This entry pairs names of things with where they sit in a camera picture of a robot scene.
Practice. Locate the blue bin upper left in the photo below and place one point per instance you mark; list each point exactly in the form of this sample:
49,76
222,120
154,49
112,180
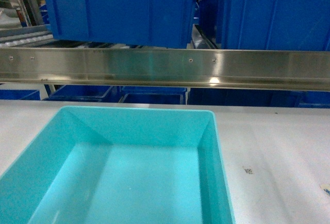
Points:
161,23

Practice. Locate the teal plastic bin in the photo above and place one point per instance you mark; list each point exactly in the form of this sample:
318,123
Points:
120,165

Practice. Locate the blue bin far left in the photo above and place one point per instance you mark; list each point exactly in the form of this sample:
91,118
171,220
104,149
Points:
20,95

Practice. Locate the blue bin upper right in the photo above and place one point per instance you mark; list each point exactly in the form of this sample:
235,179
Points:
267,24

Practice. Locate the blue bin below shelf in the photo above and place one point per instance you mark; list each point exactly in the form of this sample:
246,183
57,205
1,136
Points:
153,95

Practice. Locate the blue bin lower left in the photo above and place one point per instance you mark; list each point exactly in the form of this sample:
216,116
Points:
85,93

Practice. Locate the small label sticker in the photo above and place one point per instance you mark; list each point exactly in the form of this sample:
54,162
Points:
248,170

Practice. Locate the stainless steel shelf rail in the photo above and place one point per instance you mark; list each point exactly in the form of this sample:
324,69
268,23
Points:
198,68

